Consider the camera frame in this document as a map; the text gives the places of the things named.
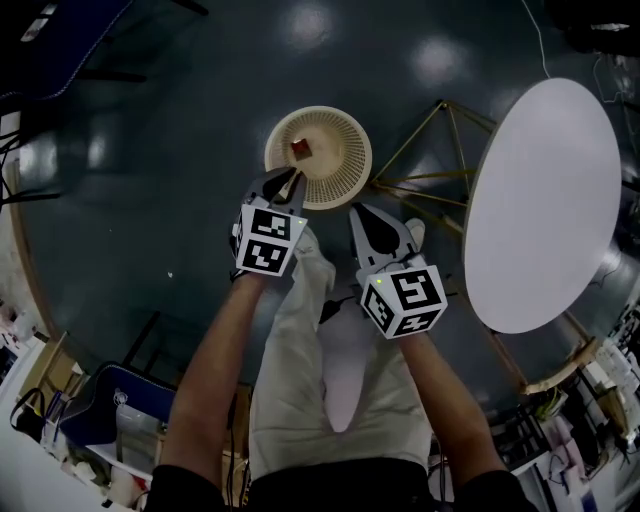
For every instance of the beige wastebasket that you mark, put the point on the beige wastebasket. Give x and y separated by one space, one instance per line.
335 155

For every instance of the person's left forearm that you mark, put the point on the person's left forearm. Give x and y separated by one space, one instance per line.
210 380

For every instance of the person's beige trousers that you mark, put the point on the person's beige trousers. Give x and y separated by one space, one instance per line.
290 375

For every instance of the person's black shirt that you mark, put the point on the person's black shirt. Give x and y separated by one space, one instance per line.
330 487

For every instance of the person's right white shoe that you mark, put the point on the person's right white shoe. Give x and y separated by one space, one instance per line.
416 231

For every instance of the cluttered white desk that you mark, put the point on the cluttered white desk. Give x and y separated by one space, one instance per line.
25 450

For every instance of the round white table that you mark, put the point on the round white table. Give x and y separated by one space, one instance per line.
545 200

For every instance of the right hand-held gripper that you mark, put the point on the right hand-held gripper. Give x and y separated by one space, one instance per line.
405 300

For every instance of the blue padded chair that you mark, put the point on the blue padded chair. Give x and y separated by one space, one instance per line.
65 40

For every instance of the person's right forearm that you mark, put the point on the person's right forearm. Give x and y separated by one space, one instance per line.
440 400

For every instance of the dark blue chair with emblem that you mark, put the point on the dark blue chair with emblem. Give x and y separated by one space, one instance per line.
120 400

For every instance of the small red packet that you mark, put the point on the small red packet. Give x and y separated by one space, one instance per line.
301 148

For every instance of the dark red wooden chair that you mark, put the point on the dark red wooden chair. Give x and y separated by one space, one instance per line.
560 372

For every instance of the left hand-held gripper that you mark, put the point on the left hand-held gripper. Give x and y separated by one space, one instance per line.
267 240

